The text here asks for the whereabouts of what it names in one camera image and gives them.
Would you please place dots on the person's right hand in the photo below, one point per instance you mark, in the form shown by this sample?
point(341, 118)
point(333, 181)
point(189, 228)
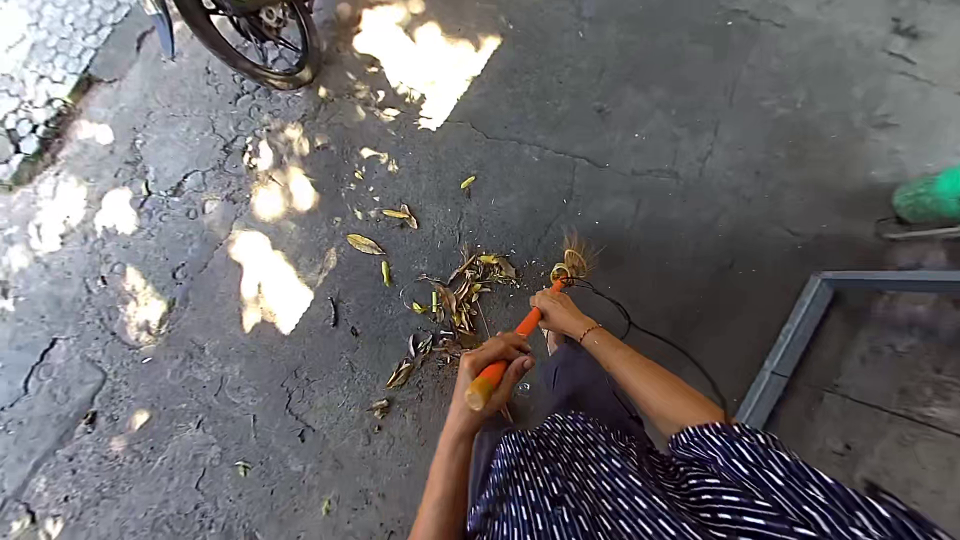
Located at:
point(566, 315)

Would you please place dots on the person's left hand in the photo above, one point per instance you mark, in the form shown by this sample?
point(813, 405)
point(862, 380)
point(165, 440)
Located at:
point(475, 375)

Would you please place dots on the person's right fingers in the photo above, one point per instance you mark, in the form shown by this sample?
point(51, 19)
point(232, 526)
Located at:
point(542, 301)

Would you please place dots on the person's left fingers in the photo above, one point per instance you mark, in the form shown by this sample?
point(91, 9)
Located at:
point(496, 349)

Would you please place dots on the person's left thumb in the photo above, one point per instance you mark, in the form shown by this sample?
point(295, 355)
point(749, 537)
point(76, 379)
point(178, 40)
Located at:
point(516, 373)

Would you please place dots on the person's right forearm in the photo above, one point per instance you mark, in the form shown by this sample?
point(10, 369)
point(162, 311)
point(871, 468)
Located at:
point(652, 379)

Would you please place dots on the person's left forearm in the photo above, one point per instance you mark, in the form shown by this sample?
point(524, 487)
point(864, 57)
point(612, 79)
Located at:
point(444, 476)

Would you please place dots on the pile of dry leaves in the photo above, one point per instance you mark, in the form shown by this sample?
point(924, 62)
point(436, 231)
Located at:
point(459, 300)

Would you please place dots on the person's legs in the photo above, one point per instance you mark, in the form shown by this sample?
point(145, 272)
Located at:
point(581, 382)

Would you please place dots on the person's body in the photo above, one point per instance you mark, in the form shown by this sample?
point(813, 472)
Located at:
point(585, 480)

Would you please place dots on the single crumpled brown leaf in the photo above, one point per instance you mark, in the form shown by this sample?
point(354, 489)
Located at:
point(380, 407)

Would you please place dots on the single yellow-green leaf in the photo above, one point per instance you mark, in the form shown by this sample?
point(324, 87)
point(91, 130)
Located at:
point(386, 273)

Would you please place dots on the single small yellow leaf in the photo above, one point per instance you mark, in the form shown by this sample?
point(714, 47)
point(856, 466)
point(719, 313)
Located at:
point(468, 182)

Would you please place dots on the single curled brown leaf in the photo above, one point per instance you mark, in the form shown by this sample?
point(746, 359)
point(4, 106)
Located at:
point(409, 217)

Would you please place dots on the dark twig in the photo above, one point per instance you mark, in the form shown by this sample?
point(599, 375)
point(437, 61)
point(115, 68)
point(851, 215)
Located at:
point(334, 312)

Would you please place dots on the single yellow-brown leaf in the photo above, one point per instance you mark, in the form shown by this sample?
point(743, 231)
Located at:
point(364, 244)

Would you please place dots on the single narrow yellow leaf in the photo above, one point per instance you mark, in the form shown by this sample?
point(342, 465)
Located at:
point(394, 214)

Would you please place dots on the single small green leaf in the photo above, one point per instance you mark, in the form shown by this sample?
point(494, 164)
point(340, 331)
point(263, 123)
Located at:
point(242, 468)

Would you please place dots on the thin grey metal bar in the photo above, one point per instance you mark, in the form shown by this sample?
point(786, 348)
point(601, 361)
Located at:
point(922, 234)

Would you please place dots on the green cylinder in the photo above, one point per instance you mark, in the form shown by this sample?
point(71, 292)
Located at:
point(926, 199)

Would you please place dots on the grey metal frame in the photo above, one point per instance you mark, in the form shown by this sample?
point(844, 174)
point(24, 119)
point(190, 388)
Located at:
point(789, 337)

